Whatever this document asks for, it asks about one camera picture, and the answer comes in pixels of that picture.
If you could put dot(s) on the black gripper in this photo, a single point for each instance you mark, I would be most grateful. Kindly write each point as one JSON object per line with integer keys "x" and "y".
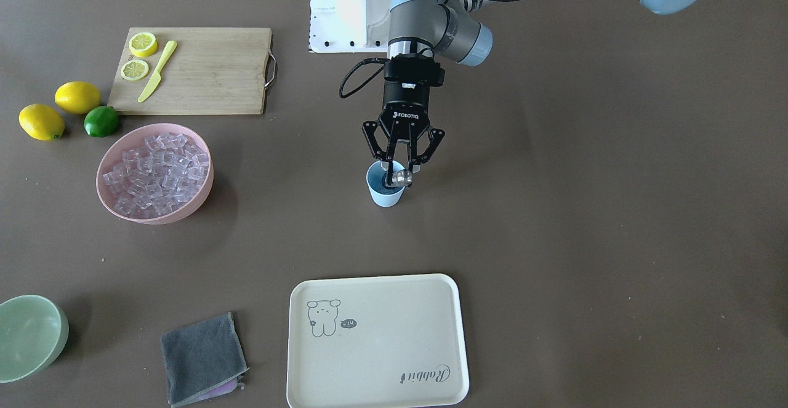
{"x": 404, "y": 101}

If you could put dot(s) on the clear fake ice cubes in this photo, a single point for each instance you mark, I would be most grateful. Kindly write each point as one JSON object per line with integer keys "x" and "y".
{"x": 162, "y": 175}

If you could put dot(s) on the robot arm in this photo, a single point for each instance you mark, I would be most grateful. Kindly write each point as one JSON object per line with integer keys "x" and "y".
{"x": 422, "y": 30}

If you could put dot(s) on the light blue cup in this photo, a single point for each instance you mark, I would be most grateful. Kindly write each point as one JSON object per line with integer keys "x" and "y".
{"x": 382, "y": 195}

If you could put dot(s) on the cream rectangular tray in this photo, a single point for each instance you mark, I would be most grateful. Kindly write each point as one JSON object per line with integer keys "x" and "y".
{"x": 386, "y": 341}

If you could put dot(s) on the bamboo cutting board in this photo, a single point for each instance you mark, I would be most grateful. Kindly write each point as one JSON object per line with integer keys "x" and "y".
{"x": 212, "y": 71}

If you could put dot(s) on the pink bowl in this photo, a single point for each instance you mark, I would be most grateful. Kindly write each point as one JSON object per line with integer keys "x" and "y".
{"x": 133, "y": 138}

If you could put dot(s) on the yellow plastic knife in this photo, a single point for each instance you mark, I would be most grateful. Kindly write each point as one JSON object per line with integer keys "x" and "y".
{"x": 155, "y": 78}

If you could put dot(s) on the upper lemon half slice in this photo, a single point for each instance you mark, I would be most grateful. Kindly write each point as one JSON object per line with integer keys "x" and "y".
{"x": 143, "y": 44}

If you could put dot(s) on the lemon half slice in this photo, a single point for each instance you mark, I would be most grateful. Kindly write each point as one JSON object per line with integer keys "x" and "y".
{"x": 134, "y": 70}
{"x": 143, "y": 44}

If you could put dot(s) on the lower lemon half slice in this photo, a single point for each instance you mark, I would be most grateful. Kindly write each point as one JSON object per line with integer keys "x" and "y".
{"x": 134, "y": 70}

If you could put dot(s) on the grey folded cloth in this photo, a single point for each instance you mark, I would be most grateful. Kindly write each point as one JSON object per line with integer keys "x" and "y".
{"x": 203, "y": 360}

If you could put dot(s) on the green lime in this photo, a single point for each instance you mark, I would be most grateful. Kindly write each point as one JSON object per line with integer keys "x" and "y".
{"x": 101, "y": 121}

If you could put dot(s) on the yellow lemon near board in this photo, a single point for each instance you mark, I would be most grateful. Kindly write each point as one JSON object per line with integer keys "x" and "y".
{"x": 78, "y": 97}

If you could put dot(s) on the green bowl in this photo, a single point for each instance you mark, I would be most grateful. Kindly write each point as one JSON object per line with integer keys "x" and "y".
{"x": 34, "y": 331}

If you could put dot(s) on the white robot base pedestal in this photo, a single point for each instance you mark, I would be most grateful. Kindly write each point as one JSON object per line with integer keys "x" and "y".
{"x": 349, "y": 26}

